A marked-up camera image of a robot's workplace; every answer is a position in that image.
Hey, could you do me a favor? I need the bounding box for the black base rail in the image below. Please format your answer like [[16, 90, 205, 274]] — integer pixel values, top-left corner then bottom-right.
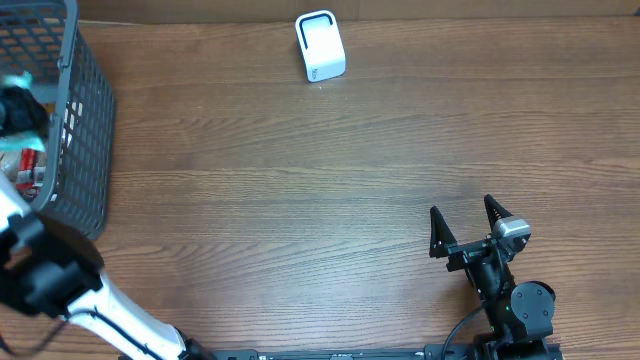
[[119, 342, 564, 360]]

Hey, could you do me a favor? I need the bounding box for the beige dried food bag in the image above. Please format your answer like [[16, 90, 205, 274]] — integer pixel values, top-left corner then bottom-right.
[[1, 150, 47, 202]]

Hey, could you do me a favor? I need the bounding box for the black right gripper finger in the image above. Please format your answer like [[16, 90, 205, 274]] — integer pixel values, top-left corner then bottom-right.
[[429, 206, 457, 258], [484, 194, 512, 233]]

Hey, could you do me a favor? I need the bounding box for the teal snack packet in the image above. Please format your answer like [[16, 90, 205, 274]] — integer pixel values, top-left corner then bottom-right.
[[1, 72, 48, 152]]

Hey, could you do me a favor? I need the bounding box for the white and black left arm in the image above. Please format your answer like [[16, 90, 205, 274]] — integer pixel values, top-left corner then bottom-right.
[[1, 84, 213, 359]]

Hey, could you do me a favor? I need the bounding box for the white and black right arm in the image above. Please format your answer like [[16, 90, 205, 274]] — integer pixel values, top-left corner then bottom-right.
[[424, 194, 563, 360]]

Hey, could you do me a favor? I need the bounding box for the red stick snack packet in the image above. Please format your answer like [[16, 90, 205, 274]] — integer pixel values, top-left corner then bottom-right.
[[15, 149, 37, 191]]

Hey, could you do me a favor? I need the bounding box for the white barcode scanner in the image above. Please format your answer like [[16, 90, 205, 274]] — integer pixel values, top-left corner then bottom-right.
[[294, 9, 346, 83]]

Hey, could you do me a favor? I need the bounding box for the grey plastic mesh basket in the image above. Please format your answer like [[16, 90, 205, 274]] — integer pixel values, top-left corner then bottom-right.
[[1, 0, 116, 240]]

